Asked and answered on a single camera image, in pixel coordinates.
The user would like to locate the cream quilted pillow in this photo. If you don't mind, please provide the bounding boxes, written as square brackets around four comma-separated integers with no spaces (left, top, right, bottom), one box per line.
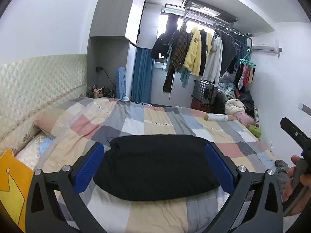
[15,132,55,170]

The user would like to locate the teal hanging garment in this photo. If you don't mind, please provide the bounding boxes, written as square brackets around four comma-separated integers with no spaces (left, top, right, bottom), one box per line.
[180,68,192,89]

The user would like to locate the black sweater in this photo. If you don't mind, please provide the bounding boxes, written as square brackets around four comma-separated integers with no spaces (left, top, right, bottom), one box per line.
[93,134,221,201]

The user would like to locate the window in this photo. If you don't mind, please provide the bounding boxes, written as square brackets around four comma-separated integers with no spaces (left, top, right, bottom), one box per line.
[154,15,219,71]

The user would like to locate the black hanging garment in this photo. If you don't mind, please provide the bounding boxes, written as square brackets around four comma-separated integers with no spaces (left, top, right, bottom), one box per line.
[198,29,212,76]

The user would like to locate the green stool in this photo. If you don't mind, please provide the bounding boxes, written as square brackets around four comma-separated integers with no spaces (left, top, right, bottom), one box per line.
[248,124,261,137]

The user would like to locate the yellow fleece jacket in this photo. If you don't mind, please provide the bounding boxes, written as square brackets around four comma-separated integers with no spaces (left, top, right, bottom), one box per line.
[183,27,207,76]

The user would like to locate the grey ribbed suitcase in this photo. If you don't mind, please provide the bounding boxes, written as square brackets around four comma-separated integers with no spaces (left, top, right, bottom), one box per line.
[193,80,218,106]

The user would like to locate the grey cloth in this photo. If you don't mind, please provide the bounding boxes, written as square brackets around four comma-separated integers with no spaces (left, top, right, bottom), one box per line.
[274,160,291,190]

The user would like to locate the wall socket with plug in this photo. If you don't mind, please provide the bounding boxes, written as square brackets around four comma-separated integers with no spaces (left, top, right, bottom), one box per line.
[95,66,114,88]

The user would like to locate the white wall cabinet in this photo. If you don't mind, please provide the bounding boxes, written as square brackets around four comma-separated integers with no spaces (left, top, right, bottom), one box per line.
[90,0,146,48]

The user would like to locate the white wardrobe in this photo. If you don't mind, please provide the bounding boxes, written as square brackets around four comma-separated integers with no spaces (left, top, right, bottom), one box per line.
[126,42,138,101]

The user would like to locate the blue curtain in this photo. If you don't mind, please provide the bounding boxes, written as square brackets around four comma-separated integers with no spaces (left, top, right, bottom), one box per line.
[131,48,155,105]

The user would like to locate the brown plaid scarf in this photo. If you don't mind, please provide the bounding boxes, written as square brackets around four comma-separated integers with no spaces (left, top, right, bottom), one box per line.
[163,25,191,94]

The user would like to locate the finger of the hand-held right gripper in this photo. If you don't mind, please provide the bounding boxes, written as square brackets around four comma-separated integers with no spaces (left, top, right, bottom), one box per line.
[280,117,311,156]

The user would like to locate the hanging small laundry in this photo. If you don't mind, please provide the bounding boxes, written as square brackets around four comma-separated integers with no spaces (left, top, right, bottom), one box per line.
[234,64,255,90]

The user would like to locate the dark hanging clothes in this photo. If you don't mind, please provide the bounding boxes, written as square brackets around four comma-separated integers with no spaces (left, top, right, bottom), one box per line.
[219,33,240,78]

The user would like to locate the pink cloth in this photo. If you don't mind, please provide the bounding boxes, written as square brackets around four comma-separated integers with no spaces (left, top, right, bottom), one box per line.
[234,113,254,127]

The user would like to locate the black bag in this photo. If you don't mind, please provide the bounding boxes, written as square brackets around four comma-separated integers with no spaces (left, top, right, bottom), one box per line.
[239,91,254,110]

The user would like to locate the patchwork quilt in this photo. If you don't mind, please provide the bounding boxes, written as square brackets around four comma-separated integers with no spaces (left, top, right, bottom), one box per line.
[34,97,292,233]

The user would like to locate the cream padded coat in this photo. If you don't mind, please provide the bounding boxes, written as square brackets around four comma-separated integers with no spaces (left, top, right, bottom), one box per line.
[224,99,246,116]

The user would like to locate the person's right hand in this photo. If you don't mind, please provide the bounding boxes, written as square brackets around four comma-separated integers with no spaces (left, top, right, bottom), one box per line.
[282,155,302,202]

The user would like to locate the black backpack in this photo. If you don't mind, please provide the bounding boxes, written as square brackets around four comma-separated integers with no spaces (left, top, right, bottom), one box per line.
[214,90,227,114]

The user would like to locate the cream quilted headboard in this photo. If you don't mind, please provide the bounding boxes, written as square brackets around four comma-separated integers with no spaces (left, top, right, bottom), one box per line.
[0,53,88,156]

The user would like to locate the ceiling drying rack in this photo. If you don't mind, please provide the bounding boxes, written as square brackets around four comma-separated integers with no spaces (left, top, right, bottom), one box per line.
[161,0,253,40]

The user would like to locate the teal clip hanger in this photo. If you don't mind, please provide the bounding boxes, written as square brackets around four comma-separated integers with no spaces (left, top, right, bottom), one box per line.
[239,49,256,66]

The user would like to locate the pile of clothes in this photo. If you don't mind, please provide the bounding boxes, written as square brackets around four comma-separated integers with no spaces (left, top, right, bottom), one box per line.
[217,74,255,114]

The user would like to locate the yellow pillow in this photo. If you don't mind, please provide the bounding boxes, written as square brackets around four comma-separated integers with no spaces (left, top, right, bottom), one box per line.
[0,149,34,232]

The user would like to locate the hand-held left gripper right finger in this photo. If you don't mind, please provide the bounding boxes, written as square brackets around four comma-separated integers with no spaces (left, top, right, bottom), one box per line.
[204,143,285,233]

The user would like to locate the black hanging jacket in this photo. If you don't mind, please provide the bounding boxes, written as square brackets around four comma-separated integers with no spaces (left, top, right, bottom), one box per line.
[150,33,174,59]

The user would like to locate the dark red box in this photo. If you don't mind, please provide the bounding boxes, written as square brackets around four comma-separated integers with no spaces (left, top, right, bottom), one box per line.
[190,97,209,112]

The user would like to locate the white hoodie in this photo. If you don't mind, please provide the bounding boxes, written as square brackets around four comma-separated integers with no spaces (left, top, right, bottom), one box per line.
[202,37,223,84]

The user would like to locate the white air conditioner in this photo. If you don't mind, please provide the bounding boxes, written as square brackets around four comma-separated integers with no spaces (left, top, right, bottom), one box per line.
[251,40,283,54]

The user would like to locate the cluster of cosmetics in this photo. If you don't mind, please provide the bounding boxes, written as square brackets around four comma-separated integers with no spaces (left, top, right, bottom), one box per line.
[87,84,116,99]

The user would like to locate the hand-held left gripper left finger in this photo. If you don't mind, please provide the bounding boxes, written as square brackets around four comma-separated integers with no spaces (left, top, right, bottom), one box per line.
[25,142,105,233]

